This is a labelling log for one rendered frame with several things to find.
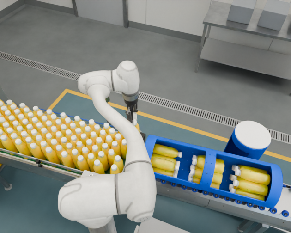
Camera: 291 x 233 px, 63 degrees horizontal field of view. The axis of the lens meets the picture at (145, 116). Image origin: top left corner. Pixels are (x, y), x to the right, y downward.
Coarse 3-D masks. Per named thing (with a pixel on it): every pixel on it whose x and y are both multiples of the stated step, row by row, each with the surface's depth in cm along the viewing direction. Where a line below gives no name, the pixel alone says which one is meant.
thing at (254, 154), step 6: (234, 132) 193; (234, 138) 192; (228, 144) 220; (234, 144) 226; (240, 144) 187; (228, 150) 233; (234, 150) 234; (240, 150) 231; (246, 150) 186; (252, 150) 184; (258, 150) 183; (264, 150) 186; (246, 156) 229; (252, 156) 190; (258, 156) 191
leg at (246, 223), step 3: (246, 219) 223; (243, 222) 229; (246, 222) 222; (249, 222) 219; (252, 222) 217; (240, 225) 237; (243, 225) 227; (246, 225) 225; (249, 225) 223; (237, 228) 242; (240, 228) 235; (243, 228) 232; (246, 228) 231; (240, 231) 239
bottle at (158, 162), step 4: (152, 156) 165; (152, 160) 162; (156, 160) 162; (160, 160) 162; (164, 160) 162; (168, 160) 163; (152, 164) 162; (156, 164) 161; (160, 164) 161; (164, 164) 161; (168, 164) 160; (172, 164) 161; (160, 168) 162; (164, 168) 161; (168, 168) 160; (172, 168) 160
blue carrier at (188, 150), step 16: (160, 144) 180; (176, 144) 162; (176, 160) 180; (192, 160) 178; (208, 160) 152; (224, 160) 172; (240, 160) 168; (256, 160) 156; (160, 176) 159; (208, 176) 150; (224, 176) 174; (272, 176) 145; (224, 192) 151; (272, 192) 143
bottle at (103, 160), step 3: (105, 156) 172; (99, 159) 171; (102, 159) 171; (105, 159) 173; (102, 162) 172; (105, 162) 174; (105, 165) 177; (108, 165) 182; (105, 168) 180; (108, 168) 184
